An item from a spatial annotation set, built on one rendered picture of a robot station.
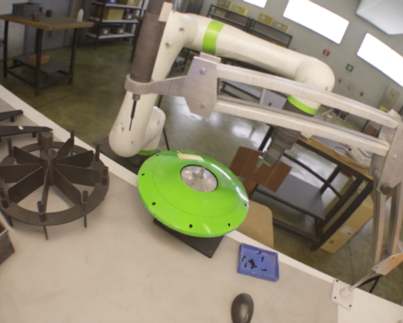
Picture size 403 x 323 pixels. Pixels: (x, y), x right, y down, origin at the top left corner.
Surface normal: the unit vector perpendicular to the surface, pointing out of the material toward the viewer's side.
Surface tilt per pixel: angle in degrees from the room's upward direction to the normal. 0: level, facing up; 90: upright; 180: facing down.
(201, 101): 90
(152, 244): 0
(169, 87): 90
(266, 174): 90
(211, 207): 14
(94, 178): 86
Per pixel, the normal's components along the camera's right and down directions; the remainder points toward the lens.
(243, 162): 0.11, 0.62
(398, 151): -0.18, 0.53
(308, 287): 0.31, -0.77
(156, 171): -0.04, -0.79
